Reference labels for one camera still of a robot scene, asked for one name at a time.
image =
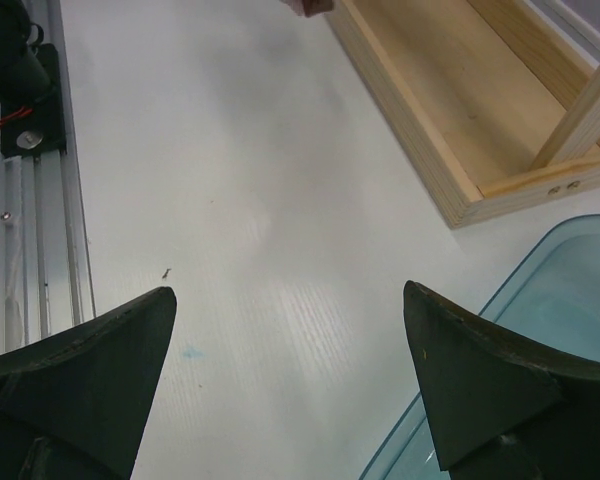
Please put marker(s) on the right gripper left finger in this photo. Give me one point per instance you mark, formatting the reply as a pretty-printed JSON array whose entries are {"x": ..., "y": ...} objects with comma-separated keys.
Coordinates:
[{"x": 75, "y": 405}]

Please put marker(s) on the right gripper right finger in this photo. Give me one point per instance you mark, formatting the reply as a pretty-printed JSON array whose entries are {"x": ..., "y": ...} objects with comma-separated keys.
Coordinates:
[{"x": 500, "y": 405}]

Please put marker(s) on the pink mauve underwear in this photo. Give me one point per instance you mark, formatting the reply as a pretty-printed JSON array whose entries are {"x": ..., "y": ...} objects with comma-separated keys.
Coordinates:
[{"x": 310, "y": 8}]

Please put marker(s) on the teal plastic basin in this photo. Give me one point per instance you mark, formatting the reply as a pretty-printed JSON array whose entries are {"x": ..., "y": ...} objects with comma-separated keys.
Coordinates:
[{"x": 552, "y": 297}]

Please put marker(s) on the wooden clothes rack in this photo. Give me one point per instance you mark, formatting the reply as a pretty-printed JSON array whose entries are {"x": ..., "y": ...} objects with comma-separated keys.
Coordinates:
[{"x": 494, "y": 109}]

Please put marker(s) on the aluminium mounting rail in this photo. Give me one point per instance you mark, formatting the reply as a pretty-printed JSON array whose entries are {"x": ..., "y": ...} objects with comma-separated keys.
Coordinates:
[{"x": 45, "y": 275}]

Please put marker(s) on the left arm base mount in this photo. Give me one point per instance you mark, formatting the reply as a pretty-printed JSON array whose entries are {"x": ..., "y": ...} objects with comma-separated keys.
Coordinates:
[{"x": 32, "y": 114}]

